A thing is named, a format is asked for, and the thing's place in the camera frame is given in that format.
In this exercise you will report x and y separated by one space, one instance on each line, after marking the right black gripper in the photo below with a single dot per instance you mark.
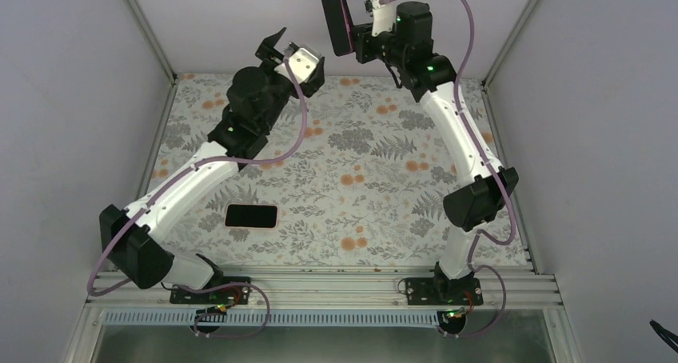
363 54

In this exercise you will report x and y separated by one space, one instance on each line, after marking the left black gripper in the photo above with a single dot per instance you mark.
265 52

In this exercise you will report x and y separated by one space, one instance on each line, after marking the phone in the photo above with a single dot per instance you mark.
250 216
340 26

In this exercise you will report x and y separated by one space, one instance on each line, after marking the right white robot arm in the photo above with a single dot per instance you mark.
485 184

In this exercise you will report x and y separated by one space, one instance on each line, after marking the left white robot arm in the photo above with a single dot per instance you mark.
132 237

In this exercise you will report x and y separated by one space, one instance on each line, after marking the phone in pink case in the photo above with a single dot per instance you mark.
250 216

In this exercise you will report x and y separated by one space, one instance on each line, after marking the floral patterned table mat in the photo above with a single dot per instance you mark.
365 187

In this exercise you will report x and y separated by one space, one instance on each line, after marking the black object at edge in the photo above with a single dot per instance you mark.
667 336

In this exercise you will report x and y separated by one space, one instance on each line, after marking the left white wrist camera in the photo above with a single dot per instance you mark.
301 62

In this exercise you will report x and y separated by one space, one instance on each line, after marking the left aluminium frame post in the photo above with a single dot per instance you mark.
151 38

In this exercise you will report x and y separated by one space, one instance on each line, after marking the aluminium frame post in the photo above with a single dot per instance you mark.
151 38
510 42

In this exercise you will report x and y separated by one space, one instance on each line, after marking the right aluminium frame post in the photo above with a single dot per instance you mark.
510 42

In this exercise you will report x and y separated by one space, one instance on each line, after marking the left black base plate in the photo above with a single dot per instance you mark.
234 295

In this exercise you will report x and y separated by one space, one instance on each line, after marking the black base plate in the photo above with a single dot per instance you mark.
421 291
234 295

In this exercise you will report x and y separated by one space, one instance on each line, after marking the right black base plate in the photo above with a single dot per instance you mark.
421 291

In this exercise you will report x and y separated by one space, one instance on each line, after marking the aluminium mounting rail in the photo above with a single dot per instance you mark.
362 288

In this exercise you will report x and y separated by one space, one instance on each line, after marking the slotted grey cable duct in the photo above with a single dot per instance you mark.
276 318

